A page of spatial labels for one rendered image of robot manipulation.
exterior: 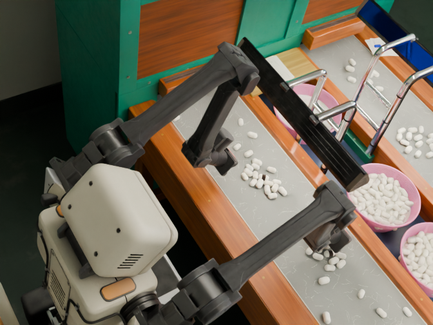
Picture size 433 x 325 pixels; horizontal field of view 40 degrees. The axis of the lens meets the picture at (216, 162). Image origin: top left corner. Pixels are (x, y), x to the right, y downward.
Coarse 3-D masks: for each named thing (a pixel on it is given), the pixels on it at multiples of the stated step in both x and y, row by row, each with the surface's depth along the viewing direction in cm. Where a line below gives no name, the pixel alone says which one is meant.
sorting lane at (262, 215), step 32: (192, 128) 217; (256, 128) 221; (288, 160) 214; (224, 192) 202; (256, 192) 204; (288, 192) 205; (256, 224) 196; (288, 256) 190; (352, 256) 194; (320, 288) 185; (352, 288) 187; (384, 288) 188; (320, 320) 178; (352, 320) 180; (384, 320) 181; (416, 320) 183
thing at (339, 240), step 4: (340, 232) 187; (336, 236) 184; (340, 236) 187; (344, 236) 186; (332, 240) 183; (336, 240) 185; (340, 240) 187; (344, 240) 186; (348, 240) 186; (332, 244) 188; (336, 244) 188; (340, 244) 187; (344, 244) 186; (332, 248) 188; (336, 248) 187; (340, 248) 187; (336, 252) 187
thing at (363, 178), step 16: (240, 48) 195; (256, 64) 191; (272, 80) 187; (272, 96) 187; (288, 96) 183; (288, 112) 183; (304, 112) 179; (304, 128) 179; (320, 128) 176; (320, 144) 176; (336, 144) 172; (320, 160) 176; (336, 160) 172; (352, 160) 169; (336, 176) 172; (352, 176) 169; (368, 176) 169
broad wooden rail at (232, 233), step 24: (168, 144) 207; (168, 168) 203; (192, 168) 203; (168, 192) 212; (192, 192) 197; (216, 192) 198; (192, 216) 200; (216, 216) 192; (216, 240) 190; (240, 240) 188; (240, 288) 188; (264, 288) 179; (288, 288) 181; (264, 312) 179; (288, 312) 176
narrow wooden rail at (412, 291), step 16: (240, 96) 229; (256, 96) 228; (256, 112) 223; (272, 128) 219; (288, 144) 215; (304, 160) 212; (320, 176) 209; (352, 224) 198; (368, 240) 195; (384, 256) 192; (384, 272) 192; (400, 272) 190; (400, 288) 187; (416, 288) 187; (416, 304) 184; (432, 304) 184; (432, 320) 181
